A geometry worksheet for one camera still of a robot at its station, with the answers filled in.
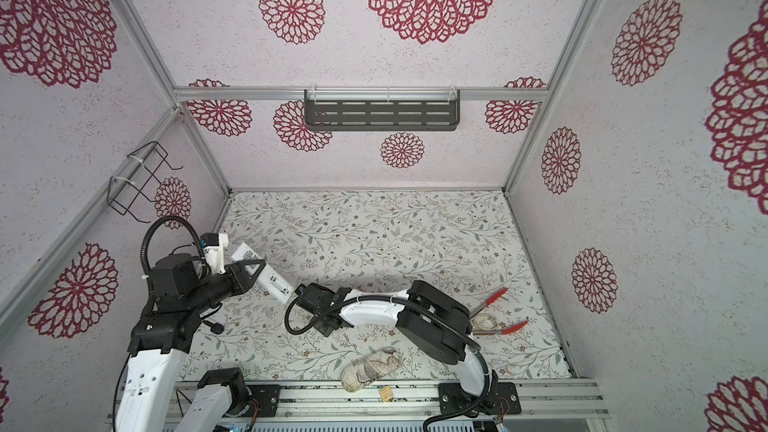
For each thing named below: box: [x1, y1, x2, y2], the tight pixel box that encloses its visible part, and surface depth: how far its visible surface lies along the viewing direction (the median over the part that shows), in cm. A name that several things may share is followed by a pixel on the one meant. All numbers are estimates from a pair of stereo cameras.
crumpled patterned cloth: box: [342, 346, 401, 392], surface depth 78 cm
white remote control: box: [231, 242, 296, 305], surface depth 73 cm
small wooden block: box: [378, 385, 394, 403], surface depth 76 cm
